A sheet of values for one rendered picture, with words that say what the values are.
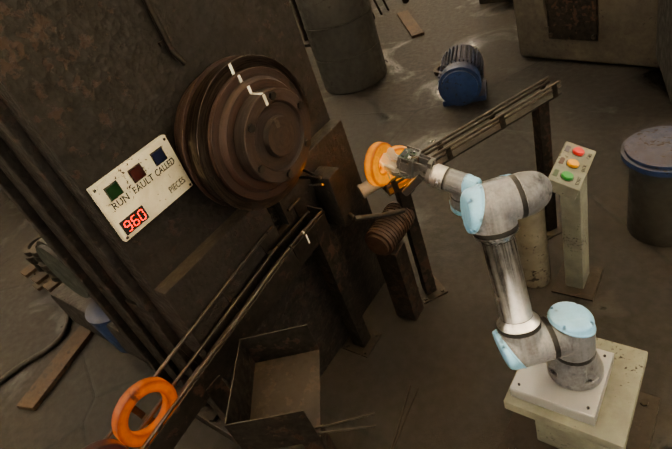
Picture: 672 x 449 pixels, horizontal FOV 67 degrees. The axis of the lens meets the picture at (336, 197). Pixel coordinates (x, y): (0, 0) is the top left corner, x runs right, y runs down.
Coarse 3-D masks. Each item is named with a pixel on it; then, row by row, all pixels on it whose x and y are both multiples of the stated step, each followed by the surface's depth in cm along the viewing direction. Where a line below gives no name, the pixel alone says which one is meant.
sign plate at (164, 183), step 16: (160, 144) 143; (128, 160) 137; (144, 160) 140; (176, 160) 148; (112, 176) 133; (128, 176) 136; (144, 176) 140; (160, 176) 144; (176, 176) 148; (96, 192) 130; (128, 192) 137; (144, 192) 141; (160, 192) 145; (176, 192) 149; (112, 208) 134; (128, 208) 138; (144, 208) 142; (160, 208) 146; (112, 224) 136; (128, 224) 138; (144, 224) 142
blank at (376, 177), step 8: (376, 144) 172; (384, 144) 174; (368, 152) 171; (376, 152) 170; (384, 152) 174; (368, 160) 170; (376, 160) 171; (368, 168) 170; (376, 168) 171; (368, 176) 172; (376, 176) 172; (384, 176) 176; (392, 176) 180; (376, 184) 173; (384, 184) 177
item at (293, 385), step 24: (264, 336) 144; (288, 336) 144; (312, 336) 144; (240, 360) 141; (264, 360) 150; (288, 360) 148; (312, 360) 145; (240, 384) 137; (264, 384) 144; (288, 384) 142; (312, 384) 140; (240, 408) 134; (264, 408) 139; (288, 408) 136; (312, 408) 134; (240, 432) 125; (264, 432) 125; (288, 432) 125; (312, 432) 125
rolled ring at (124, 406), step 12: (144, 384) 136; (156, 384) 139; (168, 384) 142; (132, 396) 133; (168, 396) 142; (120, 408) 132; (132, 408) 134; (168, 408) 143; (120, 420) 132; (156, 420) 143; (120, 432) 132; (132, 432) 137; (144, 432) 140; (132, 444) 136
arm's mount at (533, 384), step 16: (608, 352) 150; (528, 368) 153; (544, 368) 151; (608, 368) 146; (512, 384) 150; (528, 384) 149; (544, 384) 147; (528, 400) 148; (544, 400) 143; (560, 400) 142; (576, 400) 140; (592, 400) 139; (576, 416) 140; (592, 416) 136
